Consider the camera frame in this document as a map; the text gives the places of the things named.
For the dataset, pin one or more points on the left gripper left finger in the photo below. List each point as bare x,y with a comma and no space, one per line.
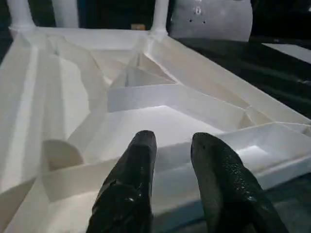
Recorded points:
128,189

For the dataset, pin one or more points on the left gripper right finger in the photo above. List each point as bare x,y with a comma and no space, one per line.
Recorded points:
230,194

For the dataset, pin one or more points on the white plastic table top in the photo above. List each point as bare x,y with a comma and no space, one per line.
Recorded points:
73,85

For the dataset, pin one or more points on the small tan label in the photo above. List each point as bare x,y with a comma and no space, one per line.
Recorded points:
138,26

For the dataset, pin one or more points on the black cabinet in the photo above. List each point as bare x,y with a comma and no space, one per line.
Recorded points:
109,12

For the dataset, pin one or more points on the black flat monitor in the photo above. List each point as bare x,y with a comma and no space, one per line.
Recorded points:
279,17

